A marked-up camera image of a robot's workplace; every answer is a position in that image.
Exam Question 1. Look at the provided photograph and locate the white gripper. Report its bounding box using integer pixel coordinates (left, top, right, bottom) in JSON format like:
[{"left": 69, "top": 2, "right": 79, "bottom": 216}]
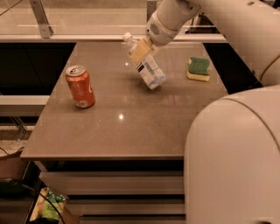
[{"left": 128, "top": 12, "right": 179, "bottom": 65}]

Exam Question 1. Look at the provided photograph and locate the brown cardboard box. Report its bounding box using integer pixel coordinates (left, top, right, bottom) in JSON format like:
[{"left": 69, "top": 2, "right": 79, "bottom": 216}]
[{"left": 0, "top": 148, "right": 29, "bottom": 183}]

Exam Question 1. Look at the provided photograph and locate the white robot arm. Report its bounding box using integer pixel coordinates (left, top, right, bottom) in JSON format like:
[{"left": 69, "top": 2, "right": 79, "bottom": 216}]
[{"left": 146, "top": 0, "right": 280, "bottom": 224}]

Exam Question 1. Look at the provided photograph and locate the left metal railing post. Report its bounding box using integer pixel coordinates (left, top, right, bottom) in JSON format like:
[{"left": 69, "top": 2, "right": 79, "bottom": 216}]
[{"left": 29, "top": 0, "right": 53, "bottom": 39}]

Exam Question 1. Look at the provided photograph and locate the grey drawer cabinet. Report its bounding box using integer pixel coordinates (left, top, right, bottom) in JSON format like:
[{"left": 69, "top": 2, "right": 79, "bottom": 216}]
[{"left": 22, "top": 42, "right": 226, "bottom": 224}]

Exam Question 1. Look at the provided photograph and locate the metal railing post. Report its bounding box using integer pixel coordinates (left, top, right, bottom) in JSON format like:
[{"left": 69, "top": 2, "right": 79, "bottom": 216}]
[
  {"left": 146, "top": 0, "right": 157, "bottom": 19},
  {"left": 29, "top": 0, "right": 53, "bottom": 39}
]

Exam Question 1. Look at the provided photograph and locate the orange soda can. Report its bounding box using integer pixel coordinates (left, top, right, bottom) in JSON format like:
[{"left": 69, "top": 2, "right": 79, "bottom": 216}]
[{"left": 66, "top": 65, "right": 95, "bottom": 109}]

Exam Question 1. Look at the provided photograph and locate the middle metal railing post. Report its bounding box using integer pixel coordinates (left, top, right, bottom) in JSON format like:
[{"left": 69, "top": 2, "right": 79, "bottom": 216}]
[{"left": 146, "top": 0, "right": 157, "bottom": 19}]

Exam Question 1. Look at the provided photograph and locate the green snack bag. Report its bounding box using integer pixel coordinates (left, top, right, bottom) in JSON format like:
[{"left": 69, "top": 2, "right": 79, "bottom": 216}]
[{"left": 29, "top": 187, "right": 66, "bottom": 224}]

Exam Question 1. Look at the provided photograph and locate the clear plastic water bottle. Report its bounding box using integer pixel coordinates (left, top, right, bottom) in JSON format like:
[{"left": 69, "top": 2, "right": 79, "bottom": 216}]
[{"left": 122, "top": 32, "right": 165, "bottom": 89}]

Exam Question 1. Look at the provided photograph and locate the green and yellow sponge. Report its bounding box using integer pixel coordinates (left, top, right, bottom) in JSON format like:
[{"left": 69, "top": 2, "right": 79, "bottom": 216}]
[{"left": 186, "top": 57, "right": 210, "bottom": 81}]

